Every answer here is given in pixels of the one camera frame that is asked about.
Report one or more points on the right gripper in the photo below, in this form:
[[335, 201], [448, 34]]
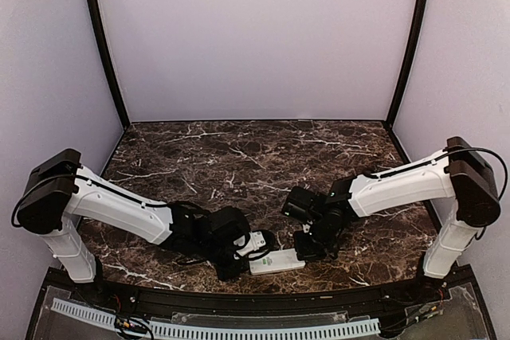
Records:
[[304, 254]]

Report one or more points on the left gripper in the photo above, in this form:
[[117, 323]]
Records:
[[225, 275]]

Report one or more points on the white remote control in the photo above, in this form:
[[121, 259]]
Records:
[[276, 261]]

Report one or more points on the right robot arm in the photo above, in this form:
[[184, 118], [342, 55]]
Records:
[[458, 172]]

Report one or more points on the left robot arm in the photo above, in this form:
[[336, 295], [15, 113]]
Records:
[[62, 187]]

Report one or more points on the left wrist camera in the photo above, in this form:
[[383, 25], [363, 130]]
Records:
[[254, 245]]

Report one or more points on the black front table rail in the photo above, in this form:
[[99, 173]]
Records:
[[383, 299]]

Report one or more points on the white slotted cable duct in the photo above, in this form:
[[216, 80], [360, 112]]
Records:
[[217, 327]]

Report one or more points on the right black frame post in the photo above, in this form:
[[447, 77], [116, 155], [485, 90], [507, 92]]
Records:
[[407, 62]]

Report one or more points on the black frame post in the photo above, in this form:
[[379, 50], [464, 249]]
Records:
[[407, 62], [106, 61]]

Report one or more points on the left black frame post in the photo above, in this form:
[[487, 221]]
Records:
[[106, 61]]

